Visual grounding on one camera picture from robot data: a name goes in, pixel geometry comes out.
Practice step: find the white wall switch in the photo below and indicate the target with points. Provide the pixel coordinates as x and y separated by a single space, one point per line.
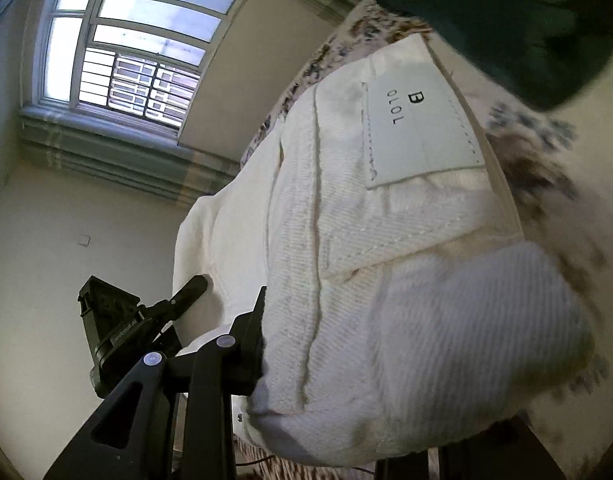
84 240

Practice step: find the dark green blanket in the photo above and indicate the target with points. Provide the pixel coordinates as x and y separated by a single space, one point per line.
486 20

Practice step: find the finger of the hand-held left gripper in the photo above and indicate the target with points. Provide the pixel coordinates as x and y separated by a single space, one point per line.
184 297

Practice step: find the white pants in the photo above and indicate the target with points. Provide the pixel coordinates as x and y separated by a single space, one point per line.
386 260

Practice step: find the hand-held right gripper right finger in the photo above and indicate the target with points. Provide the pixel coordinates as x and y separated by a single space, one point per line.
486 455

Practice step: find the barred window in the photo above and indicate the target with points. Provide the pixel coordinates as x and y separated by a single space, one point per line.
136 5

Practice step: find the bed with floral sheet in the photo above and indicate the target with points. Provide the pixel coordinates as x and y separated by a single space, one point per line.
536 150

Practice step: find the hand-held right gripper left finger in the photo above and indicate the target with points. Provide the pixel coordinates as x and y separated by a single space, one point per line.
211 385

